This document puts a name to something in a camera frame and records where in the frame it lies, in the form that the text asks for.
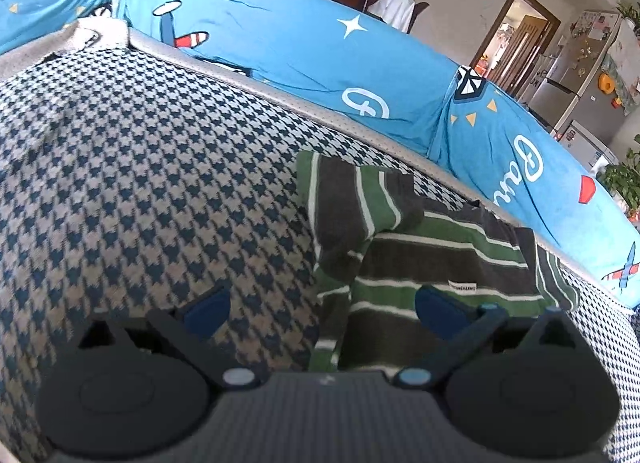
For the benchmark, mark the brown door frame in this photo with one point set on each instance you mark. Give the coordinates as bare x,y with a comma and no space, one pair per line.
515,38

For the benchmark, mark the orange fridge magnet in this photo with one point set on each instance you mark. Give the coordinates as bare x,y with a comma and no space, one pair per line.
606,82

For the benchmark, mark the blue printed sofa cover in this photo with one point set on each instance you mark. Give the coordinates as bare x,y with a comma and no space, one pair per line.
300,48

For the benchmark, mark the leafy houseplant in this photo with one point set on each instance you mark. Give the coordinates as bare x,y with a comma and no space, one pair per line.
629,14

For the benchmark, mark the white chest freezer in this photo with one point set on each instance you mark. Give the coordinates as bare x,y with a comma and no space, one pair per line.
585,145

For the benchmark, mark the dark wooden chair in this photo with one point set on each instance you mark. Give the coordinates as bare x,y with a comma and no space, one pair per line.
420,12

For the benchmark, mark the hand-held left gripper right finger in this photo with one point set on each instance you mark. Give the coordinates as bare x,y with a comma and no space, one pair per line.
440,314

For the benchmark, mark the potted green plant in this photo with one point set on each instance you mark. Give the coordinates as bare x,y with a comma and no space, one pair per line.
622,178

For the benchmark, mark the table with white cloth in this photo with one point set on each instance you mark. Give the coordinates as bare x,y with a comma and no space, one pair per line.
395,10

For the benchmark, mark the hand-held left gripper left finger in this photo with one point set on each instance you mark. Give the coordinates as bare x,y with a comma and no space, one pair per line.
207,312

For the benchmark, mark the silver refrigerator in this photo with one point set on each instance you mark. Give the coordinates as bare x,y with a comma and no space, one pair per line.
575,68

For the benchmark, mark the green brown striped shirt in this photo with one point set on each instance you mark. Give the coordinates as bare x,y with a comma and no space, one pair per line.
400,263

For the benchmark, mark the houndstooth sofa mat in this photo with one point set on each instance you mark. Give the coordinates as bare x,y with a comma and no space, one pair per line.
150,183

